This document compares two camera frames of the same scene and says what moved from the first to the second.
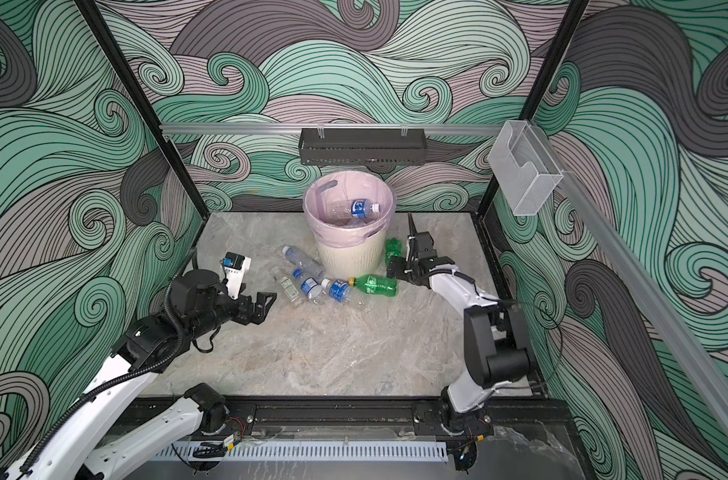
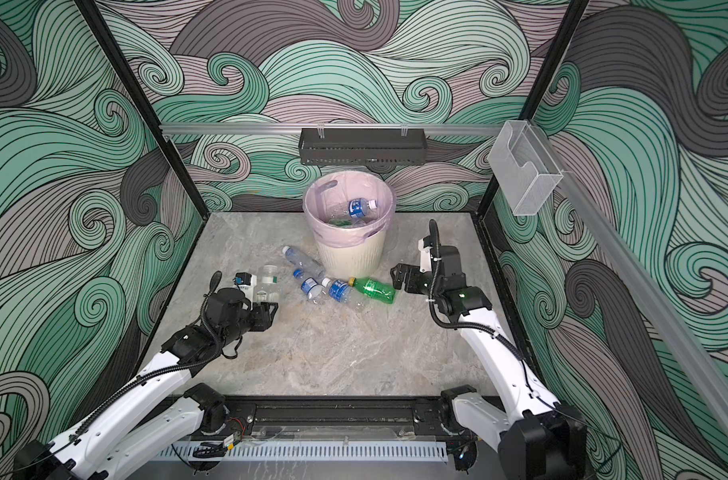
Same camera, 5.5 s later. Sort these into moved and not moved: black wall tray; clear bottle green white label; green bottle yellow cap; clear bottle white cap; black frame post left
Moved: clear bottle green white label
Not moved: black wall tray; black frame post left; green bottle yellow cap; clear bottle white cap
